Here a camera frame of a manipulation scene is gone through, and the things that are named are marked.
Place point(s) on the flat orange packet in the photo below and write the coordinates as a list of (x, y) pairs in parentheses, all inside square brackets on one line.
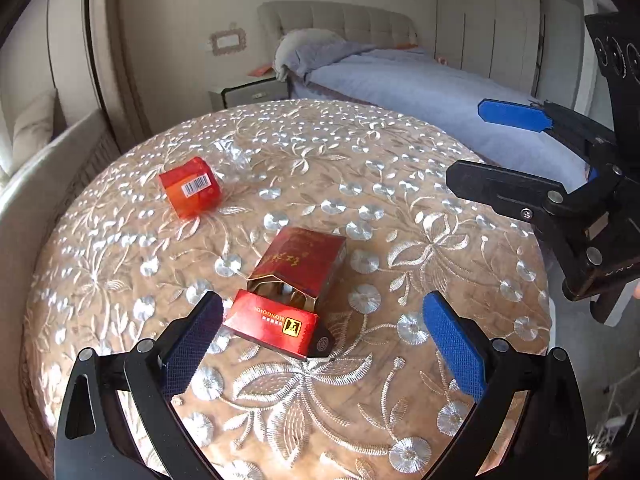
[(260, 70)]

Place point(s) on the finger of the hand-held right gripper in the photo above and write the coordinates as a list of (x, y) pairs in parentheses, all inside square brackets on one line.
[(512, 116), (500, 187)]

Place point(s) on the beige wardrobe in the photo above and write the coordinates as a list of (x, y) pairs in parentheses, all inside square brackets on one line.
[(480, 20)]

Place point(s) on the clear plastic wrap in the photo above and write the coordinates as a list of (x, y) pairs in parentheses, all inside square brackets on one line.
[(235, 160)]

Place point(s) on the round table with embroidered tablecloth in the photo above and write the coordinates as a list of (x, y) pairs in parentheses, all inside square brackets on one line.
[(380, 210)]

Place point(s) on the white nightstand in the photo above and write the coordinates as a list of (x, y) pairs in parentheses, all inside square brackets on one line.
[(250, 91)]

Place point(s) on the beige window seat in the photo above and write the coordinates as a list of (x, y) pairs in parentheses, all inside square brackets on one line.
[(45, 195)]

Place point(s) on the wall switch plate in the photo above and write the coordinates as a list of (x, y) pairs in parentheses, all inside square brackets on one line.
[(229, 42)]

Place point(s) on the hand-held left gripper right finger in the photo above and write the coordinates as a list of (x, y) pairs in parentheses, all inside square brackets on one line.
[(452, 345)]

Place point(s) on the bed with grey blanket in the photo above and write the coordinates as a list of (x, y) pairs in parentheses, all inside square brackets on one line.
[(425, 90)]

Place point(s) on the beige tufted headboard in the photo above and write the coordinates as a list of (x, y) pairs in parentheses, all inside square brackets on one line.
[(340, 17)]

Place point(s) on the red cigarette box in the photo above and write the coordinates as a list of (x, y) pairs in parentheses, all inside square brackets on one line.
[(295, 265)]

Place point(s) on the grey pillow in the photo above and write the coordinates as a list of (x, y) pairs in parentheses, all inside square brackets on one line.
[(305, 50)]

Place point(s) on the orange item behind bed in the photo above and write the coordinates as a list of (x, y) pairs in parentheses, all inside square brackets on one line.
[(407, 46)]

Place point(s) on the small orange box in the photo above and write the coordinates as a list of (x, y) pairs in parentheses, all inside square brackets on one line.
[(190, 187)]

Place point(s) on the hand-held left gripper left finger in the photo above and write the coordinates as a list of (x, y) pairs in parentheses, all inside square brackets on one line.
[(192, 345)]

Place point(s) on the beige cushion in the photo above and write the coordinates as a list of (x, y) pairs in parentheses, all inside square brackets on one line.
[(32, 127)]

